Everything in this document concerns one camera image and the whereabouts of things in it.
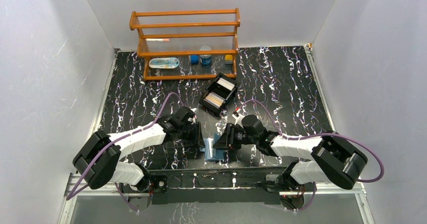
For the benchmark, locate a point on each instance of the blue card holder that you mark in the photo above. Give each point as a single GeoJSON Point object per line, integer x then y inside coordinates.
{"type": "Point", "coordinates": [210, 153]}

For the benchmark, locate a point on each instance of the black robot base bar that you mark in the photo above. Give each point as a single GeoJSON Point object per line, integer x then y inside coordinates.
{"type": "Point", "coordinates": [242, 185]}

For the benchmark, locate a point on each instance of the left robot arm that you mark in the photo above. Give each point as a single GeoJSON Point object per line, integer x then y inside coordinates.
{"type": "Point", "coordinates": [100, 159]}

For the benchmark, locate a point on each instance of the yellow and grey sponge block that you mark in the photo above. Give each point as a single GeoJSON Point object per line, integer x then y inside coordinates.
{"type": "Point", "coordinates": [229, 59]}

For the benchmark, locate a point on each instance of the white card stack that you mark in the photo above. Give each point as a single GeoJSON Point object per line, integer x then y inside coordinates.
{"type": "Point", "coordinates": [226, 84]}

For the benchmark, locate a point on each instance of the toothbrush blister pack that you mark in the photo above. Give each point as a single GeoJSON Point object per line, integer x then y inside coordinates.
{"type": "Point", "coordinates": [164, 63]}

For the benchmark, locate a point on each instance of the black card tray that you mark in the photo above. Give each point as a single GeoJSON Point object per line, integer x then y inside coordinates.
{"type": "Point", "coordinates": [220, 91]}

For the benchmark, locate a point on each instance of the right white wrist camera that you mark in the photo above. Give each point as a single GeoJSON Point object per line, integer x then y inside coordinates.
{"type": "Point", "coordinates": [237, 113]}

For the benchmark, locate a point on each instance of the blue lidded jar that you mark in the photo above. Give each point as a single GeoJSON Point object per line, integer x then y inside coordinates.
{"type": "Point", "coordinates": [204, 58]}

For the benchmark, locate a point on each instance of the orange wooden wire shelf rack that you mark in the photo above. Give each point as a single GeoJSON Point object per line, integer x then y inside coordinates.
{"type": "Point", "coordinates": [188, 31]}

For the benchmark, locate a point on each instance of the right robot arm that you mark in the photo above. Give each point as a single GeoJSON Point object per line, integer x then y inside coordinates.
{"type": "Point", "coordinates": [327, 159]}

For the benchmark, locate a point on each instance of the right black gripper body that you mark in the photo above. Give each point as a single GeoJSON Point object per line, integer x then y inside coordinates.
{"type": "Point", "coordinates": [239, 136]}

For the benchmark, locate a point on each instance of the small blue box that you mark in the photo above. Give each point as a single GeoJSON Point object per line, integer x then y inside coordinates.
{"type": "Point", "coordinates": [194, 59]}

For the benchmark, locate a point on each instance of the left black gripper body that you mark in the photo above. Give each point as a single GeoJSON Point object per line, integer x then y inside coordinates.
{"type": "Point", "coordinates": [196, 134]}

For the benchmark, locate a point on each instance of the white and orange tube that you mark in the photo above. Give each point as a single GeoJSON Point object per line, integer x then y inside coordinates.
{"type": "Point", "coordinates": [157, 40]}

